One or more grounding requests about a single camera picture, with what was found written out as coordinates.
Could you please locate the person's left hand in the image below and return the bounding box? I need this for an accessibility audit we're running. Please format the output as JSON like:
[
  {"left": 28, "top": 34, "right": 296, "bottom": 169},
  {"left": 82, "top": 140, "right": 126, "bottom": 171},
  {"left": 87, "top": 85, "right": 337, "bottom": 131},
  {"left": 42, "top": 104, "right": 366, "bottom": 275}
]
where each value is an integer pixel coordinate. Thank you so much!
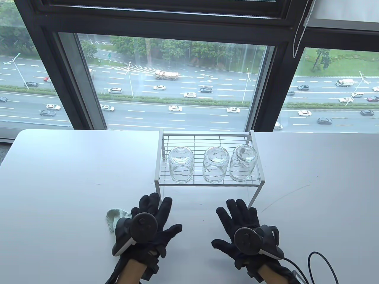
[{"left": 130, "top": 193, "right": 183, "bottom": 258}]

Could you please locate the white wire rack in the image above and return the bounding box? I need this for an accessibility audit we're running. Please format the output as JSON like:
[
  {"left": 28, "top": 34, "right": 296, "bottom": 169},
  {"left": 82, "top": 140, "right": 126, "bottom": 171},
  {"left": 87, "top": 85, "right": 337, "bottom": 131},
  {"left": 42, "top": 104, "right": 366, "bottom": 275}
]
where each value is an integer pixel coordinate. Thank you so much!
[{"left": 154, "top": 129, "right": 266, "bottom": 209}]

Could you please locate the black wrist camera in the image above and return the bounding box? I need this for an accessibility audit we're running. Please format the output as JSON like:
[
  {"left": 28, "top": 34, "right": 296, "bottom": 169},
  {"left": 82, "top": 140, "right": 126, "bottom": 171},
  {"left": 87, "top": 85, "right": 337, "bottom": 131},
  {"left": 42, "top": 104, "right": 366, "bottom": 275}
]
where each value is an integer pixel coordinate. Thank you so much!
[{"left": 142, "top": 260, "right": 160, "bottom": 280}]

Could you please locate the light green fish scale cloth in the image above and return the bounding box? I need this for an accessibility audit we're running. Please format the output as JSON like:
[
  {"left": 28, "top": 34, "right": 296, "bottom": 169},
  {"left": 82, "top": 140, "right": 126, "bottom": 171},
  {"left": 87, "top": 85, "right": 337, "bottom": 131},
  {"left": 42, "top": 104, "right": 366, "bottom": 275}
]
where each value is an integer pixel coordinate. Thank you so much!
[{"left": 106, "top": 209, "right": 132, "bottom": 233}]

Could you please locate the black grey hand controller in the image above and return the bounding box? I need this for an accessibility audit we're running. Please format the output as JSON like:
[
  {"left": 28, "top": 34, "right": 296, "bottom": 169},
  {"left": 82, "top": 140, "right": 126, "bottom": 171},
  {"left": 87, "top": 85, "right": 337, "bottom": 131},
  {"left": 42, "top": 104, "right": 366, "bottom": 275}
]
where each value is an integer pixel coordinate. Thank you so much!
[
  {"left": 112, "top": 213, "right": 159, "bottom": 256},
  {"left": 234, "top": 225, "right": 285, "bottom": 260}
]

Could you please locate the person's left forearm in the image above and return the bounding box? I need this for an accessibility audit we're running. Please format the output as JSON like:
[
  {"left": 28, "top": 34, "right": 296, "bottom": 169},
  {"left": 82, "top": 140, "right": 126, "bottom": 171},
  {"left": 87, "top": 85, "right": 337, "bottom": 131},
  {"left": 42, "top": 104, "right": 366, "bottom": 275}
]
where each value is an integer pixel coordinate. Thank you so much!
[{"left": 118, "top": 259, "right": 148, "bottom": 284}]

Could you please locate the person's right hand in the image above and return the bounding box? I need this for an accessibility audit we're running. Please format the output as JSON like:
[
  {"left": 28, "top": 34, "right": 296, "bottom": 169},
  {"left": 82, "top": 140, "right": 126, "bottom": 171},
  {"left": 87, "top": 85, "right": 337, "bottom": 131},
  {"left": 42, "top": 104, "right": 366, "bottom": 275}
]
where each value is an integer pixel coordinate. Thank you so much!
[{"left": 212, "top": 199, "right": 286, "bottom": 270}]

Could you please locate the person's right forearm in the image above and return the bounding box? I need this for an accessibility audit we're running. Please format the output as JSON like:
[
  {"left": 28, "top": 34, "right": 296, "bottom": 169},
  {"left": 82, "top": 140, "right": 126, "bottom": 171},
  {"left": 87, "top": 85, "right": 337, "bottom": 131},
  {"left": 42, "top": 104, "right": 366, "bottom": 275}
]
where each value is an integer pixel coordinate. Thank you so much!
[{"left": 258, "top": 265, "right": 289, "bottom": 284}]

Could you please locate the clear glass jar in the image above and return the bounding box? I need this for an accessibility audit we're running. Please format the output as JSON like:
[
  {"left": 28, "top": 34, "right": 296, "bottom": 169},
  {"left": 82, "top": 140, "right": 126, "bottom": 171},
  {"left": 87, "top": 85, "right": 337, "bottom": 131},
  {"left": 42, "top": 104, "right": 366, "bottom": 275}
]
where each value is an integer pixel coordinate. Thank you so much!
[
  {"left": 229, "top": 144, "right": 258, "bottom": 182},
  {"left": 168, "top": 146, "right": 195, "bottom": 184},
  {"left": 202, "top": 146, "right": 230, "bottom": 184}
]

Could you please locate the white beaded blind cord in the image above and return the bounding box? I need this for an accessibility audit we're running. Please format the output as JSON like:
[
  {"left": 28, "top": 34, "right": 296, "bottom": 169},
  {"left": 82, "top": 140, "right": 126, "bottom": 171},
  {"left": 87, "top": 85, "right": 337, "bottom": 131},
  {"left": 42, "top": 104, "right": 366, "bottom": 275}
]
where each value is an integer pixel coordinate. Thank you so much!
[{"left": 293, "top": 0, "right": 315, "bottom": 58}]

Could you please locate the black window frame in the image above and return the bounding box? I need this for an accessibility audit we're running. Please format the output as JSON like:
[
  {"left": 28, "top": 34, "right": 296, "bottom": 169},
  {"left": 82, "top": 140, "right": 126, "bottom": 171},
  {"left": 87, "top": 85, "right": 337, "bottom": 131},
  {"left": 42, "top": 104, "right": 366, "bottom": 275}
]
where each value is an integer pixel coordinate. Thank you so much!
[{"left": 13, "top": 0, "right": 379, "bottom": 139}]

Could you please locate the black cable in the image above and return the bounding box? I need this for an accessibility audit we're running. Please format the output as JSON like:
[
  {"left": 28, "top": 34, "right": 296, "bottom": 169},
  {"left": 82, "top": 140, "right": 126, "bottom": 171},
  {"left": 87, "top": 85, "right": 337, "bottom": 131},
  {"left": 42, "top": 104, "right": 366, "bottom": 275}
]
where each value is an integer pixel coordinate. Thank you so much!
[{"left": 281, "top": 251, "right": 338, "bottom": 284}]

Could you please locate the white roller blind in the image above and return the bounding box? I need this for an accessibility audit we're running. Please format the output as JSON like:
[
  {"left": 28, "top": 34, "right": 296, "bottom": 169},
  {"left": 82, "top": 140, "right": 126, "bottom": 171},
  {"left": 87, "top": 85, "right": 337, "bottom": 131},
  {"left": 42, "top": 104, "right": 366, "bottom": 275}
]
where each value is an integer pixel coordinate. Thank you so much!
[{"left": 306, "top": 0, "right": 379, "bottom": 22}]

